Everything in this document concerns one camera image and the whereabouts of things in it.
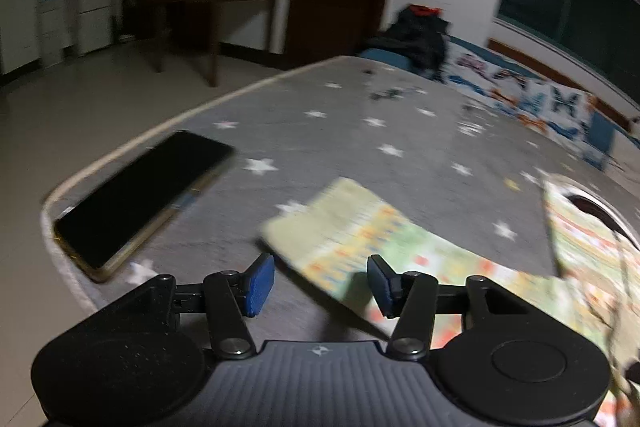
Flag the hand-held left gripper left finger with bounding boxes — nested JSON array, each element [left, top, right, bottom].
[[135, 252, 276, 360]]

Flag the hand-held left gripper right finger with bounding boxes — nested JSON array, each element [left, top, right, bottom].
[[366, 254, 533, 362]]

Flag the green orange patterned garment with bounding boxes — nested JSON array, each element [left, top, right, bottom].
[[260, 176, 640, 427]]

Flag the black clothes pile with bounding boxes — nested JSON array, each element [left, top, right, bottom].
[[372, 3, 452, 81]]

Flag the black smartphone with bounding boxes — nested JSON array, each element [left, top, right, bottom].
[[54, 130, 237, 284]]

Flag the patterned pillow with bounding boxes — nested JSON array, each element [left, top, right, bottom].
[[360, 34, 640, 172]]

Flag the butterfly print cushion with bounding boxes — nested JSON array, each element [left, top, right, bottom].
[[500, 74, 601, 148], [444, 42, 516, 108]]

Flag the dark glass window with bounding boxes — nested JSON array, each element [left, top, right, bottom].
[[492, 0, 640, 105]]

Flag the white refrigerator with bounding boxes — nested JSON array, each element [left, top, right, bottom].
[[74, 0, 117, 56]]

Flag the white water dispenser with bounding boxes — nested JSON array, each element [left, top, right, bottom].
[[35, 0, 67, 68]]

